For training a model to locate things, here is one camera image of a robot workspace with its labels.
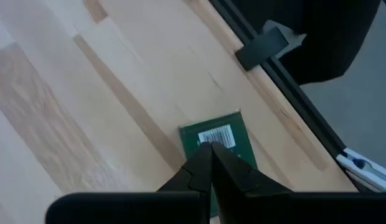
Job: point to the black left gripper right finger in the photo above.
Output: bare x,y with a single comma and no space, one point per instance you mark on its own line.
236,186

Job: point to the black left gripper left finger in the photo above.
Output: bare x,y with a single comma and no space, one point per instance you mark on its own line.
186,186

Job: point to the dark green tea packet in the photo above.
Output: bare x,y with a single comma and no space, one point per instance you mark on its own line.
224,127

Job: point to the white blue fixture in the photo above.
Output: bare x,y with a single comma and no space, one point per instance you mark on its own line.
367,169

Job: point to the black table clamp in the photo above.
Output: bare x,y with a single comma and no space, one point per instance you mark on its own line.
261,49

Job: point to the black bulky object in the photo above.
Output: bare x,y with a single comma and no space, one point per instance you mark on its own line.
330,37

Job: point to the black metal table frame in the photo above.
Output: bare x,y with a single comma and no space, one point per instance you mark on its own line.
305,102

